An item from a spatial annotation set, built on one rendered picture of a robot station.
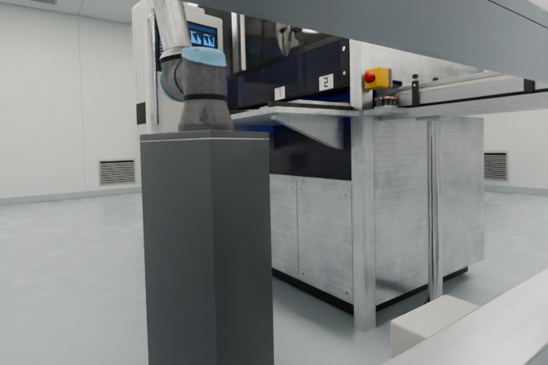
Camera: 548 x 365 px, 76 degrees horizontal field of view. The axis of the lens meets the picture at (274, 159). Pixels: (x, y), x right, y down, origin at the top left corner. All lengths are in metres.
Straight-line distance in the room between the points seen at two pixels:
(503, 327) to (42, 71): 6.49
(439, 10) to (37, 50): 6.51
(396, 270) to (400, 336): 1.21
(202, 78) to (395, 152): 0.93
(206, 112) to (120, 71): 5.87
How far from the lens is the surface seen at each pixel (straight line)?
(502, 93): 1.28
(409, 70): 1.70
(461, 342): 0.43
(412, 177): 1.68
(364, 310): 1.56
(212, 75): 0.95
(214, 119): 0.92
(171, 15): 1.12
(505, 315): 0.51
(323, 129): 1.40
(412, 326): 0.45
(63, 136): 6.51
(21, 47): 6.68
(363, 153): 1.42
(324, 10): 0.27
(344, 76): 1.50
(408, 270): 1.74
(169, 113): 2.04
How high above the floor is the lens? 0.75
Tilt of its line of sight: 2 degrees down
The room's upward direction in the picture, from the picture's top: 1 degrees counter-clockwise
